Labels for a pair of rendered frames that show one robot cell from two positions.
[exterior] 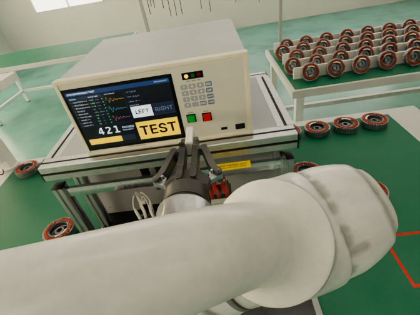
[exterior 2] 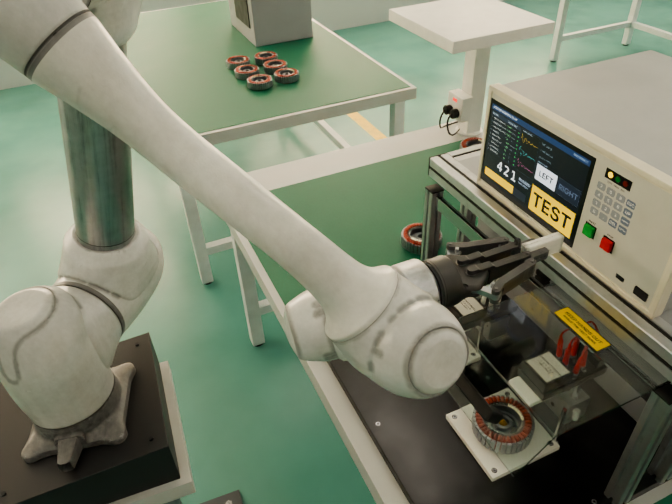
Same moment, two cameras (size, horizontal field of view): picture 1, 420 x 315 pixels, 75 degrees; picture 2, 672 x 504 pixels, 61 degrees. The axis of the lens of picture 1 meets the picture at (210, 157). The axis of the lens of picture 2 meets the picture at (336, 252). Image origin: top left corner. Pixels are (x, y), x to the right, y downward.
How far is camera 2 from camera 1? 0.50 m
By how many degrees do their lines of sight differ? 49
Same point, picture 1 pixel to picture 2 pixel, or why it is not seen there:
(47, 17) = not seen: outside the picture
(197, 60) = (631, 166)
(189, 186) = (443, 269)
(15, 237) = (391, 208)
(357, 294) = not seen: outside the picture
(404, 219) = not seen: outside the picture
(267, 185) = (386, 273)
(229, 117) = (632, 269)
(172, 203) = (410, 264)
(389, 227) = (402, 362)
